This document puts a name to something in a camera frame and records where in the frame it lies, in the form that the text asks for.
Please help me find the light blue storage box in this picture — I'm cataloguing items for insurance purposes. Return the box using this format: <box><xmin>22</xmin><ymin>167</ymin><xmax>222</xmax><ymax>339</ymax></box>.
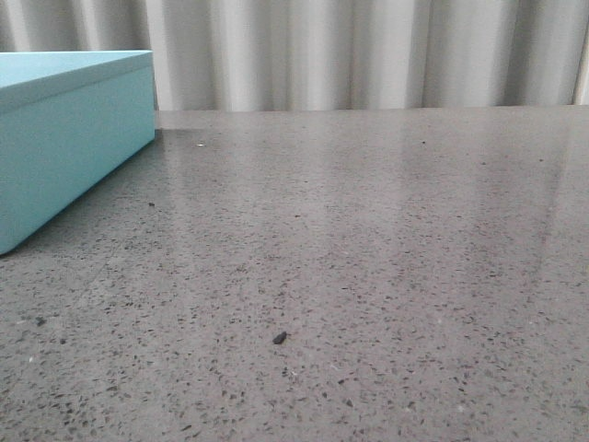
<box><xmin>1</xmin><ymin>50</ymin><xmax>155</xmax><ymax>253</ymax></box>

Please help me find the small black debris chunk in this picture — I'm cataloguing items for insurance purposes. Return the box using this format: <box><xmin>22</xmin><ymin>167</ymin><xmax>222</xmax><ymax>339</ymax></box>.
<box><xmin>272</xmin><ymin>331</ymin><xmax>288</xmax><ymax>344</ymax></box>

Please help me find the white pleated curtain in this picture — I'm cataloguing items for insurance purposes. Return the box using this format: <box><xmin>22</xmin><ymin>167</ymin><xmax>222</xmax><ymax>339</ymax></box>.
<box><xmin>1</xmin><ymin>1</ymin><xmax>588</xmax><ymax>111</ymax></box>

